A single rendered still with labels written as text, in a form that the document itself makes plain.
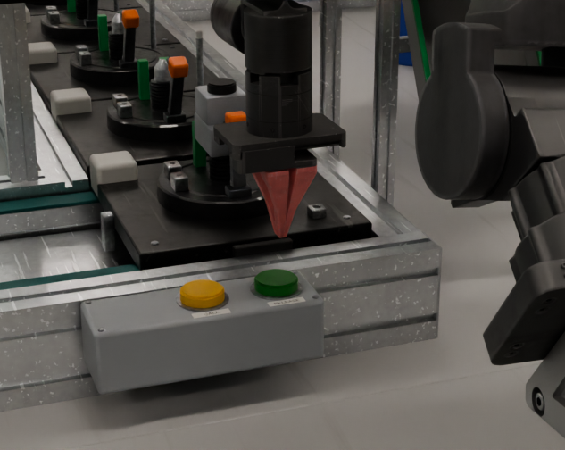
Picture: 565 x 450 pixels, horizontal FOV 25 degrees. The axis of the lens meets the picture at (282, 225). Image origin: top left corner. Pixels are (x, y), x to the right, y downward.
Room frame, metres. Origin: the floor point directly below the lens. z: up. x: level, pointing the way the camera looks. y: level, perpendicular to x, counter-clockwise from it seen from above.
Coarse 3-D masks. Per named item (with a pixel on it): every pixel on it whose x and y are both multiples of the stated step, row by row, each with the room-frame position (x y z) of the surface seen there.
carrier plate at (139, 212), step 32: (128, 192) 1.29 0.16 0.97; (320, 192) 1.29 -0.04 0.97; (128, 224) 1.20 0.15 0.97; (160, 224) 1.20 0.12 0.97; (192, 224) 1.20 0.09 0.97; (224, 224) 1.20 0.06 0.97; (256, 224) 1.20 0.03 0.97; (320, 224) 1.20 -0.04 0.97; (352, 224) 1.20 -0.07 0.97; (160, 256) 1.13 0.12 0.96; (192, 256) 1.14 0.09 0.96; (224, 256) 1.16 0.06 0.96
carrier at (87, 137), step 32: (160, 64) 1.52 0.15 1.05; (64, 96) 1.57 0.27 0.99; (128, 96) 1.57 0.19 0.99; (160, 96) 1.51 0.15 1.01; (192, 96) 1.57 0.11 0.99; (64, 128) 1.50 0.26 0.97; (96, 128) 1.50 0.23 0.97; (128, 128) 1.46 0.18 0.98; (160, 128) 1.45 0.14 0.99; (160, 160) 1.40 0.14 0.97
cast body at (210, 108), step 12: (216, 84) 1.27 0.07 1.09; (228, 84) 1.27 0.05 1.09; (204, 96) 1.26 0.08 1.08; (216, 96) 1.26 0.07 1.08; (228, 96) 1.26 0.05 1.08; (240, 96) 1.27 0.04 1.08; (204, 108) 1.26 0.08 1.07; (216, 108) 1.26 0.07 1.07; (228, 108) 1.26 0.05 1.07; (240, 108) 1.27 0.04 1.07; (204, 120) 1.26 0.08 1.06; (216, 120) 1.26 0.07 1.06; (204, 132) 1.26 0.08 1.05; (204, 144) 1.26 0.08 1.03; (216, 144) 1.25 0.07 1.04; (216, 156) 1.25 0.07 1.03
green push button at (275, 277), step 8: (264, 272) 1.08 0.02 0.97; (272, 272) 1.08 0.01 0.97; (280, 272) 1.08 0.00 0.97; (288, 272) 1.08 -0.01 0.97; (256, 280) 1.07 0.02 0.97; (264, 280) 1.06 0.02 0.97; (272, 280) 1.06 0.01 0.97; (280, 280) 1.06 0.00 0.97; (288, 280) 1.06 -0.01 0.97; (296, 280) 1.07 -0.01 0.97; (256, 288) 1.06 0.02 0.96; (264, 288) 1.06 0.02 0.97; (272, 288) 1.05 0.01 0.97; (280, 288) 1.05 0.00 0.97; (288, 288) 1.06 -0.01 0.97; (296, 288) 1.07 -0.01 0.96
